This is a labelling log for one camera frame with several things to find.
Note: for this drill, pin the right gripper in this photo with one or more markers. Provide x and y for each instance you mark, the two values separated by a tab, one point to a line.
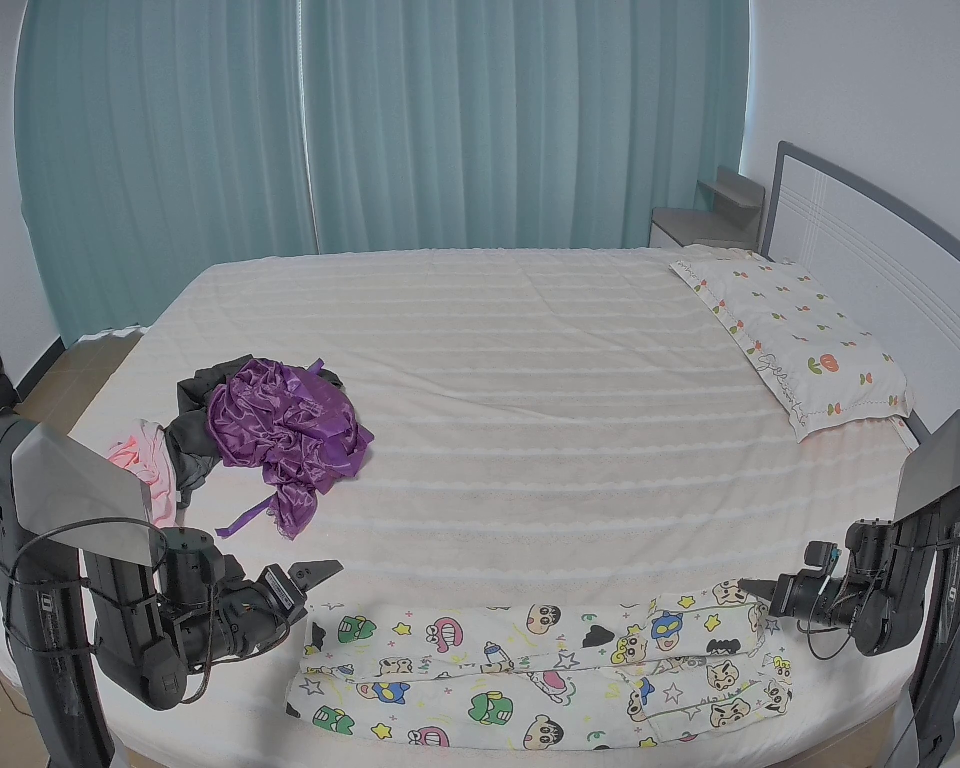
796	596

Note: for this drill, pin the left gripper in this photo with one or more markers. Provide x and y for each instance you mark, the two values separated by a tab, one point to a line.
279	592

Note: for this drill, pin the white printed pyjama top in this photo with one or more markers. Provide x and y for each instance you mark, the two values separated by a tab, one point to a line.
525	690

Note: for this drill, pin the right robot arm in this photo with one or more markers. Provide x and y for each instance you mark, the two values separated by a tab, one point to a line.
922	570

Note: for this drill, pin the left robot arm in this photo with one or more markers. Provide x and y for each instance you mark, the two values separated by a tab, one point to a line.
45	637

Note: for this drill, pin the bed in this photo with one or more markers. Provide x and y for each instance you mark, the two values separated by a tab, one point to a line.
525	375

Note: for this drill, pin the purple satin garment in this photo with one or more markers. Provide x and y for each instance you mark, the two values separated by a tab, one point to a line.
285	427

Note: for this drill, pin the dark grey garment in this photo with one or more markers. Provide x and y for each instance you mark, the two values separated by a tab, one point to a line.
191	442

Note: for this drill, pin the pink garment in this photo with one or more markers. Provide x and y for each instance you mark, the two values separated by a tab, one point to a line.
146	457

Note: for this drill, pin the white printed pillow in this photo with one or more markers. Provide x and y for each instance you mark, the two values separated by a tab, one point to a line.
802	337

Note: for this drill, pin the black chest of drawers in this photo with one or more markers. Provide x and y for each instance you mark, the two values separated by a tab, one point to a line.
6	386

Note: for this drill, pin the grey bedside table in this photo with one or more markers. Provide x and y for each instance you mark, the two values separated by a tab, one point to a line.
701	217

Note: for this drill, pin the blue-green curtain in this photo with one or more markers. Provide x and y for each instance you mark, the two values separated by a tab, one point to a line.
525	120
165	165

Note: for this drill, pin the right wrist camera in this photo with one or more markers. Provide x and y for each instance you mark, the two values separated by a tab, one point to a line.
821	559

